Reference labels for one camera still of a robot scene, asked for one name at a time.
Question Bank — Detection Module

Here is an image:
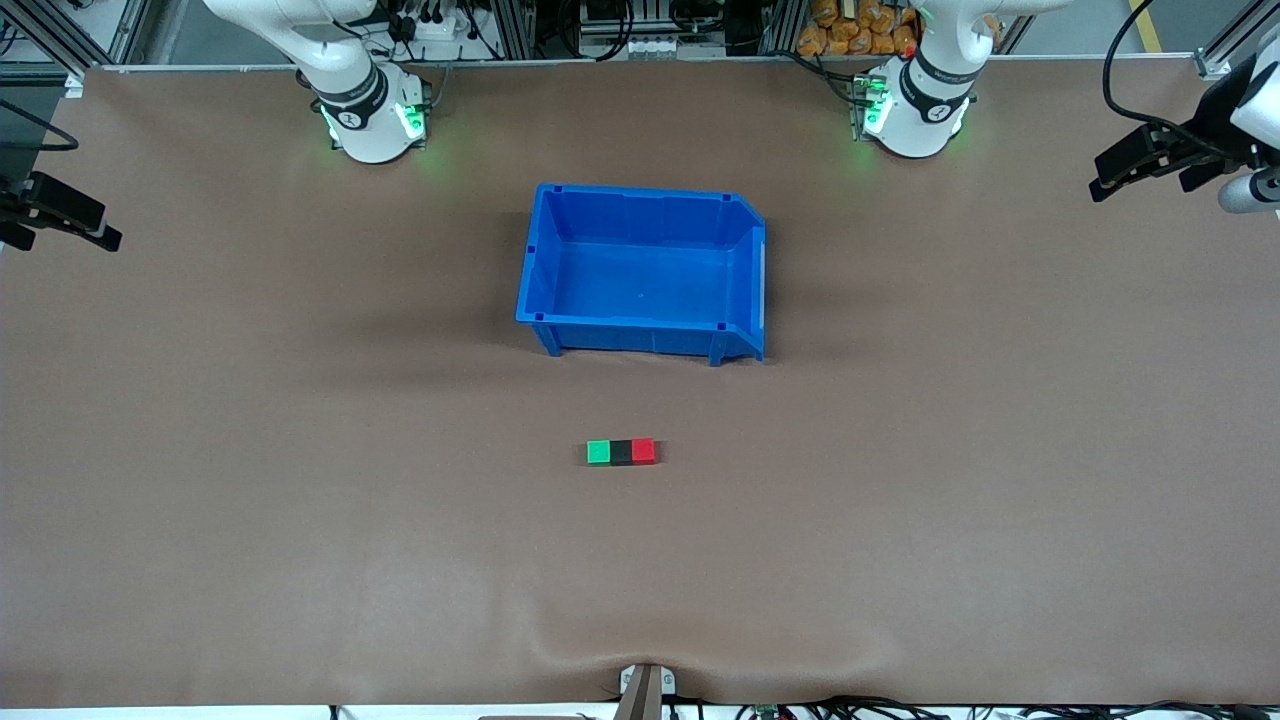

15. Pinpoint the brown table mat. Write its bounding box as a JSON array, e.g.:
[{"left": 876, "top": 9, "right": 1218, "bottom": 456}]
[{"left": 0, "top": 55, "right": 1280, "bottom": 709}]

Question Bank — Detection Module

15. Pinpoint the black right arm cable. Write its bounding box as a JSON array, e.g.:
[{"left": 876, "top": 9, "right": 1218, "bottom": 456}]
[{"left": 0, "top": 98, "right": 80, "bottom": 152}]

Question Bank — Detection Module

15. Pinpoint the white terminal strip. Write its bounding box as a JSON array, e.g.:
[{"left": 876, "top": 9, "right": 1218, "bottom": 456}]
[{"left": 618, "top": 35, "right": 731, "bottom": 58}]

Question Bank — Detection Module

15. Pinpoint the white power strip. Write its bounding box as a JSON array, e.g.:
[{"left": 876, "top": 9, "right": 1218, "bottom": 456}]
[{"left": 398, "top": 8, "right": 471, "bottom": 49}]

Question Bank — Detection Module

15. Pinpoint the blue plastic storage bin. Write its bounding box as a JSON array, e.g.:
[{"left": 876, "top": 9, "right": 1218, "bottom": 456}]
[{"left": 515, "top": 182, "right": 768, "bottom": 367}]

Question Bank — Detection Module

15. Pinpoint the black electronics box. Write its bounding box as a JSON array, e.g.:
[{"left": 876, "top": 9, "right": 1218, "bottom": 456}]
[{"left": 578, "top": 0, "right": 641, "bottom": 33}]

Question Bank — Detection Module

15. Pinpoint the aluminium frame strut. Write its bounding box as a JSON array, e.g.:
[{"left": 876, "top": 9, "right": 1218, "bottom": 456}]
[
  {"left": 1195, "top": 0, "right": 1280, "bottom": 81},
  {"left": 758, "top": 0, "right": 806, "bottom": 56},
  {"left": 490, "top": 0, "right": 541, "bottom": 59},
  {"left": 108, "top": 0, "right": 153, "bottom": 66},
  {"left": 0, "top": 0, "right": 87, "bottom": 99}
]

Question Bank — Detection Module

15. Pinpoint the pile of orange objects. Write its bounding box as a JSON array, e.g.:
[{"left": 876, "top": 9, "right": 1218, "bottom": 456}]
[{"left": 797, "top": 0, "right": 923, "bottom": 57}]

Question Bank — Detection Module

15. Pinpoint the grey metal table bracket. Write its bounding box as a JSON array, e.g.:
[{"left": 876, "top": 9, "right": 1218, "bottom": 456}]
[{"left": 618, "top": 662, "right": 678, "bottom": 720}]

